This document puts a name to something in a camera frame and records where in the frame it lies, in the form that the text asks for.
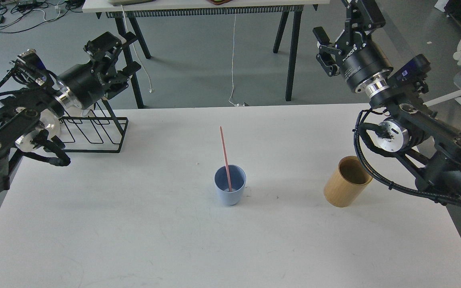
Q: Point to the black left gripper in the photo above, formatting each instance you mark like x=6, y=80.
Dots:
x=81, y=86

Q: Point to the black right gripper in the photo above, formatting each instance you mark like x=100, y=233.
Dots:
x=353, y=54

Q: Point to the blue plastic cup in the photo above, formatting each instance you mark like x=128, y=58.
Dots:
x=238, y=178

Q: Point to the pink chopstick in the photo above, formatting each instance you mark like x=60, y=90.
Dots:
x=225, y=156

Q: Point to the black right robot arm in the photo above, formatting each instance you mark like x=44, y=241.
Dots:
x=398, y=124

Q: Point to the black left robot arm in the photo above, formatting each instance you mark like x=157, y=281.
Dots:
x=33, y=100

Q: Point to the bamboo wooden cup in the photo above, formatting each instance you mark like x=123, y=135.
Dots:
x=347, y=182

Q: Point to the white plastic container behind rack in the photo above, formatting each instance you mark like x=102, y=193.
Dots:
x=88, y=112

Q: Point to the black wire dish rack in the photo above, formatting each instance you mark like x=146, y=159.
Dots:
x=103, y=133

